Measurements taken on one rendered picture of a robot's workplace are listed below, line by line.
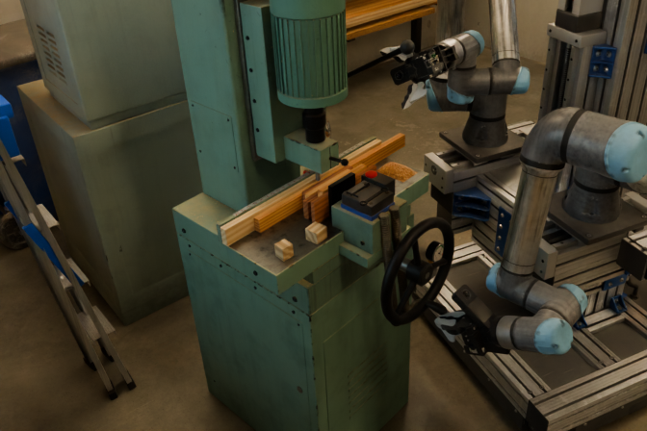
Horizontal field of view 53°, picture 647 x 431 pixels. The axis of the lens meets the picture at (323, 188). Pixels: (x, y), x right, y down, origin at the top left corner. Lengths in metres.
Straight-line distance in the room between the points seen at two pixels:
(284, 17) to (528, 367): 1.38
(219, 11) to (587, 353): 1.59
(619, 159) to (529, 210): 0.24
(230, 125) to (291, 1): 0.43
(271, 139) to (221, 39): 0.28
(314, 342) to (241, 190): 0.47
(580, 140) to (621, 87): 0.66
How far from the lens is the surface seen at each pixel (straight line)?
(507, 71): 1.85
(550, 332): 1.46
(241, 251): 1.58
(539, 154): 1.43
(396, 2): 4.50
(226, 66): 1.67
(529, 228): 1.50
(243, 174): 1.80
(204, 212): 1.94
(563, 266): 1.88
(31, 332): 2.98
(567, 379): 2.28
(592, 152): 1.37
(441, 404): 2.41
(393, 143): 1.95
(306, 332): 1.72
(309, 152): 1.66
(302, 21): 1.48
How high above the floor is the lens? 1.84
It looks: 31 degrees down
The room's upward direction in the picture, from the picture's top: 3 degrees counter-clockwise
